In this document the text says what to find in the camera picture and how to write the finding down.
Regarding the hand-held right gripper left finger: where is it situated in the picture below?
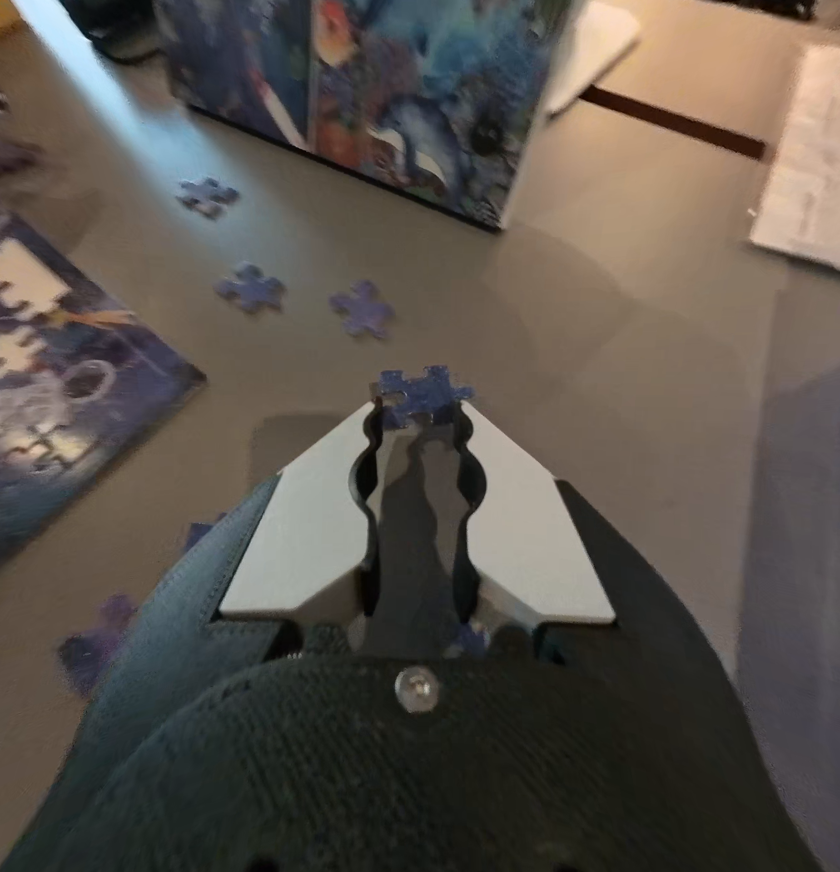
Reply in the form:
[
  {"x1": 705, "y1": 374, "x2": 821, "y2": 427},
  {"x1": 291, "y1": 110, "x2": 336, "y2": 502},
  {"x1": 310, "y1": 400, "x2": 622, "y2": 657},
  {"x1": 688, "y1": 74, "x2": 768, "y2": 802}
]
[{"x1": 217, "y1": 398, "x2": 387, "y2": 644}]

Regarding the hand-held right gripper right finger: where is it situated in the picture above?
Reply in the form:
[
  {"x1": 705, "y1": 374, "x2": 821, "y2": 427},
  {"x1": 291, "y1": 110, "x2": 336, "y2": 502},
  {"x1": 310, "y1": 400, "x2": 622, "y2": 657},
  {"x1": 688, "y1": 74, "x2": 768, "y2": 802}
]
[{"x1": 452, "y1": 401, "x2": 618, "y2": 651}]

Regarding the space jigsaw puzzle board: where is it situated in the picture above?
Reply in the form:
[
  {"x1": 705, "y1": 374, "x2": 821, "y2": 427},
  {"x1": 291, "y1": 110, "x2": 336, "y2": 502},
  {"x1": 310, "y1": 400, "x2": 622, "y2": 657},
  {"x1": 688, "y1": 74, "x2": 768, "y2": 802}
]
[{"x1": 0, "y1": 198, "x2": 208, "y2": 580}]

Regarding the colourful jigsaw puzzle box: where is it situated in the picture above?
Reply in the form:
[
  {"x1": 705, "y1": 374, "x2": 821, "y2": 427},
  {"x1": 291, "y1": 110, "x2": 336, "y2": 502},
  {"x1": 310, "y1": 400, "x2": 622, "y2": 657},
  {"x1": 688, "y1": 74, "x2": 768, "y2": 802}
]
[{"x1": 150, "y1": 0, "x2": 577, "y2": 233}]

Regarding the printed instruction sheet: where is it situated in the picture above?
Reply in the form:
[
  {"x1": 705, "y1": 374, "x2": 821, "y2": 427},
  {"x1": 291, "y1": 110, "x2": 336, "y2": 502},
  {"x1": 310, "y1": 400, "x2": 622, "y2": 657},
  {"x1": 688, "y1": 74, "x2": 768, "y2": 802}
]
[{"x1": 747, "y1": 44, "x2": 840, "y2": 273}]

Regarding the white flat stand base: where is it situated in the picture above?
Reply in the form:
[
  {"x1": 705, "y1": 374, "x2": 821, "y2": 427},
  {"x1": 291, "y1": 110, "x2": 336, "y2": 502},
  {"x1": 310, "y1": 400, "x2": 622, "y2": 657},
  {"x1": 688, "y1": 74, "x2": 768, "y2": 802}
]
[{"x1": 542, "y1": 0, "x2": 642, "y2": 118}]

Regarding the black pouch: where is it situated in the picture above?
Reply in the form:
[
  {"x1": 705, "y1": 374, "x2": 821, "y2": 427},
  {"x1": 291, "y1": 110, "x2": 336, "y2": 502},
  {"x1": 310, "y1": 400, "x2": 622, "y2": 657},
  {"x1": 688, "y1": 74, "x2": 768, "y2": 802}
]
[{"x1": 55, "y1": 0, "x2": 165, "y2": 65}]

